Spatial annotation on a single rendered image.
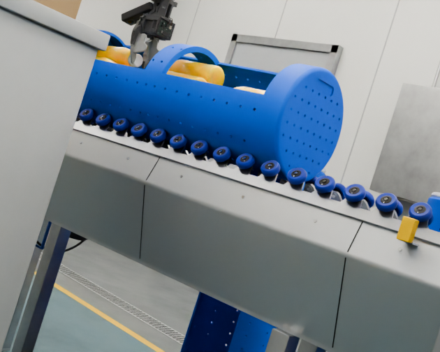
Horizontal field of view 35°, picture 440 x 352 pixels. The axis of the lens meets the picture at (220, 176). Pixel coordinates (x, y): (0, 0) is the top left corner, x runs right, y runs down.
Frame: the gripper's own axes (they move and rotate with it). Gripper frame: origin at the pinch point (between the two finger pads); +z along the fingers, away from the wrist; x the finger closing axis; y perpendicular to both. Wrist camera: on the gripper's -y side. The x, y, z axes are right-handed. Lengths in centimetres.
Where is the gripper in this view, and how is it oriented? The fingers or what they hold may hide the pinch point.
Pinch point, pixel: (137, 61)
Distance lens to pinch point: 214.9
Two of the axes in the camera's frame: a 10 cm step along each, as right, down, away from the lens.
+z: -3.0, 9.5, -0.1
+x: 5.9, 1.9, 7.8
